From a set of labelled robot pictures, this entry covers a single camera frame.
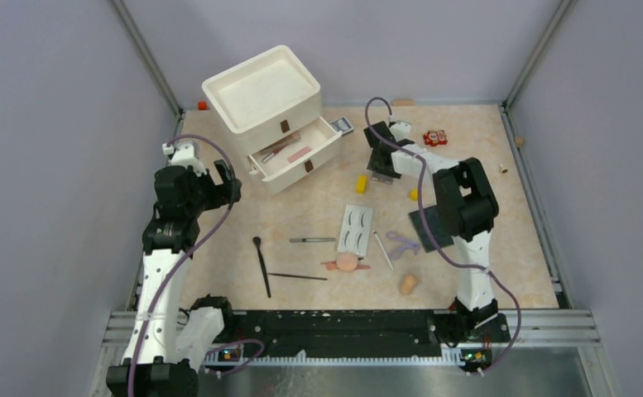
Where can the silver eyeliner pencil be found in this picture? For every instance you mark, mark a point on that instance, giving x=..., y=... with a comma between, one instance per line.
x=312, y=239

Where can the white plastic drawer organizer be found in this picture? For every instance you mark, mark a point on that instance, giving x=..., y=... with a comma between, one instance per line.
x=264, y=99

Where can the peach powder puff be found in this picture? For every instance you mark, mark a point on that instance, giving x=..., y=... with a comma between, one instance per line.
x=347, y=262

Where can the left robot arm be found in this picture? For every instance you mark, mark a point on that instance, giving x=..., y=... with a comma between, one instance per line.
x=155, y=363

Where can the yellow rectangular toy block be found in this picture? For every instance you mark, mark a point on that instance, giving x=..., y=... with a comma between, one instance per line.
x=361, y=184

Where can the white cosmetic pencil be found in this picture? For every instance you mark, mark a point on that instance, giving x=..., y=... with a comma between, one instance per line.
x=383, y=249

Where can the black makeup brush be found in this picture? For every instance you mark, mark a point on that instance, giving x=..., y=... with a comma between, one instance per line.
x=257, y=243

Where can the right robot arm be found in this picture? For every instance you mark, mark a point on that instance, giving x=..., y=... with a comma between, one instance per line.
x=466, y=209

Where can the white false eyelash card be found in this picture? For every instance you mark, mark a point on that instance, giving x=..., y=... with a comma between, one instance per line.
x=356, y=229

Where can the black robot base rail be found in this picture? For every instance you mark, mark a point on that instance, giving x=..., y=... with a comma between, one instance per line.
x=359, y=333

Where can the pink compact case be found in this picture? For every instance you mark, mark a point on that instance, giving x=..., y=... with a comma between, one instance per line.
x=299, y=154

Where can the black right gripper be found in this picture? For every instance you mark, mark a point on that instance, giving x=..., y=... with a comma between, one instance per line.
x=373, y=167

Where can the wooden block at wall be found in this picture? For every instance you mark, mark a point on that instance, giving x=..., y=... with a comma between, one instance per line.
x=403, y=102

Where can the blue playing card deck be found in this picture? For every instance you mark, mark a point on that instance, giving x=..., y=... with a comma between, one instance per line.
x=342, y=126

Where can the thin black pencil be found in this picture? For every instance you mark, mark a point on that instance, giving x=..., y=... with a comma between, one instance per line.
x=299, y=277

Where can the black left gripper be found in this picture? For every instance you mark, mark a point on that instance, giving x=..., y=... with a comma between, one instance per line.
x=220, y=193

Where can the brown eyeshadow palette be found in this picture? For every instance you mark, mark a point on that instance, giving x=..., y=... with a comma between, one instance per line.
x=293, y=138

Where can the dark green building baseplate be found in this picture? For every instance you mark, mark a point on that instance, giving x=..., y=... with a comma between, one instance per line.
x=435, y=229

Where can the silver red lip pencil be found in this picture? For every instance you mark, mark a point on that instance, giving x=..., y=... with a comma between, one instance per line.
x=273, y=153

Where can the beige makeup sponge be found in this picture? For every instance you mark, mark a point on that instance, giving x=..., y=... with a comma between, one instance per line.
x=408, y=284

